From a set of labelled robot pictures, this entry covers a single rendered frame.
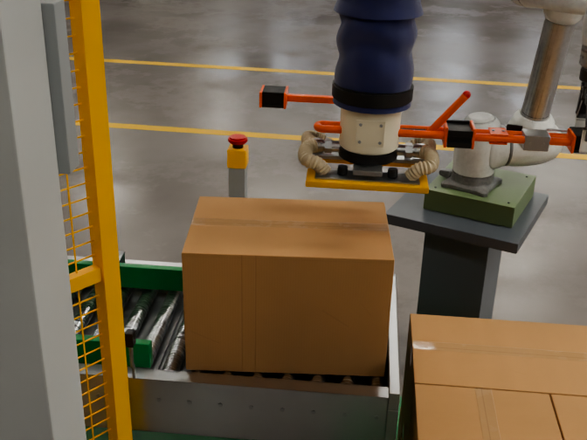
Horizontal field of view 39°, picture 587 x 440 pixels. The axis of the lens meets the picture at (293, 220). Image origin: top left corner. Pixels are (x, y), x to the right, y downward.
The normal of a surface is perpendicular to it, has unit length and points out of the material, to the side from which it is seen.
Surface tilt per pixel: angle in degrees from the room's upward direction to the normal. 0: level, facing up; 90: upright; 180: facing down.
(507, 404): 0
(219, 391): 90
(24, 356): 90
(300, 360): 90
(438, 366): 0
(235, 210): 0
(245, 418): 90
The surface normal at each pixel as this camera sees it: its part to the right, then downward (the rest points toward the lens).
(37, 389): -0.10, 0.43
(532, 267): 0.03, -0.90
